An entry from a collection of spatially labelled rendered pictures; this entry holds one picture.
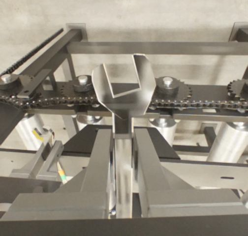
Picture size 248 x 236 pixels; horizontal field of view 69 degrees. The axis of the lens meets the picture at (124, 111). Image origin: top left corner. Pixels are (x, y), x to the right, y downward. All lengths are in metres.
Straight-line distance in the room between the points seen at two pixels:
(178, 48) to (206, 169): 0.83
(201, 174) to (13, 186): 0.38
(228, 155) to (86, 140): 0.58
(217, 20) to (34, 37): 1.38
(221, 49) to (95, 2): 0.88
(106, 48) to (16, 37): 0.87
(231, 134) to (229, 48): 0.59
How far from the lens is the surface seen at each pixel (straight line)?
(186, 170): 0.45
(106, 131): 0.15
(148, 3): 1.42
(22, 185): 0.38
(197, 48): 1.18
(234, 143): 0.82
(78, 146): 0.55
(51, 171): 0.40
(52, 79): 0.79
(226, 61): 1.67
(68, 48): 1.23
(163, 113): 0.66
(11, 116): 0.73
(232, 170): 0.47
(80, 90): 0.65
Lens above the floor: 1.41
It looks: 50 degrees down
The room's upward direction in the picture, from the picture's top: 171 degrees counter-clockwise
